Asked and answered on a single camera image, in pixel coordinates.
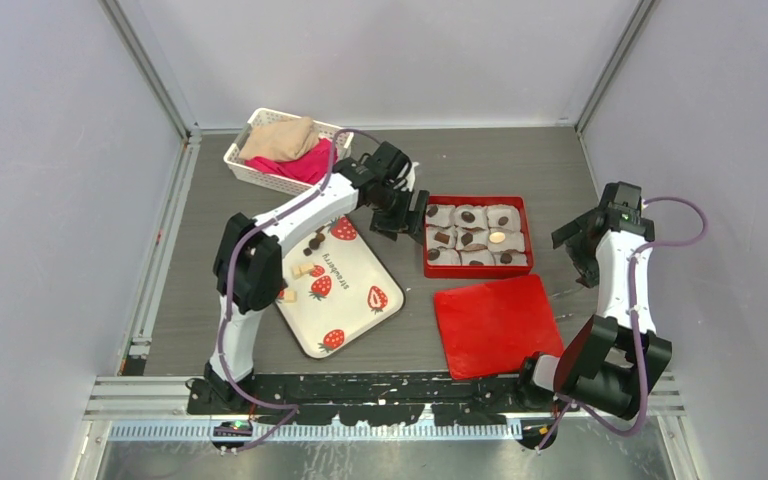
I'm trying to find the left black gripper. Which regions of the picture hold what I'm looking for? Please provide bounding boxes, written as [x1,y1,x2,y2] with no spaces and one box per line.
[368,184,430,246]

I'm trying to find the brown rectangular chocolate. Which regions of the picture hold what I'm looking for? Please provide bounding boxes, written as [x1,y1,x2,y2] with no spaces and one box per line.
[434,232,451,244]

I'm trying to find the red chocolate box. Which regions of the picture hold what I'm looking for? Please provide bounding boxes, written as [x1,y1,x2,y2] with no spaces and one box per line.
[423,195,534,279]

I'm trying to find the white oval chocolate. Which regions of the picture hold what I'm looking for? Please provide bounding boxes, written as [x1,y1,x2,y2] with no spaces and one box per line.
[488,231,506,244]

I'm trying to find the red box lid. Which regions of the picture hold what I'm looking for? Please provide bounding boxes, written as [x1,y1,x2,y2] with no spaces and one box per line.
[433,275,563,380]

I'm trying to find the metal tongs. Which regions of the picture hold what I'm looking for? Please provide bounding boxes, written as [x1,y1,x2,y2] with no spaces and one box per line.
[549,286,587,321]

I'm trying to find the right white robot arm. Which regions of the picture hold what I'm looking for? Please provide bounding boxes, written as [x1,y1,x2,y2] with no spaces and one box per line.
[514,182,672,420]

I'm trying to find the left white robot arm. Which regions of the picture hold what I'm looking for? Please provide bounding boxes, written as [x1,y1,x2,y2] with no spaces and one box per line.
[204,142,430,413]

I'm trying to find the magenta cloth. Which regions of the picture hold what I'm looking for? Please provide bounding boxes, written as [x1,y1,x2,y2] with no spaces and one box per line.
[244,138,332,184]

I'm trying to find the white paper cup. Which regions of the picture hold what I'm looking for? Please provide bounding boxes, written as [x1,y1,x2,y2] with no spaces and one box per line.
[487,229,526,253]
[486,204,522,232]
[453,205,488,230]
[425,204,455,228]

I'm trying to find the beige cloth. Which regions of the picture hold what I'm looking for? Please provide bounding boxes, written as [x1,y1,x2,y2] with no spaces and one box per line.
[237,117,319,162]

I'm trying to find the strawberry print white tray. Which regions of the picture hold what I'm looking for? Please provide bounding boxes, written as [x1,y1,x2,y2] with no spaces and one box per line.
[276,216,405,359]

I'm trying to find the white plastic basket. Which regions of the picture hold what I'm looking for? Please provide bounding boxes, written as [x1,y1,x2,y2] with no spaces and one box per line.
[223,108,354,195]

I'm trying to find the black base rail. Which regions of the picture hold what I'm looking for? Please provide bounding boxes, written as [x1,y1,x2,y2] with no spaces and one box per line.
[185,372,560,426]

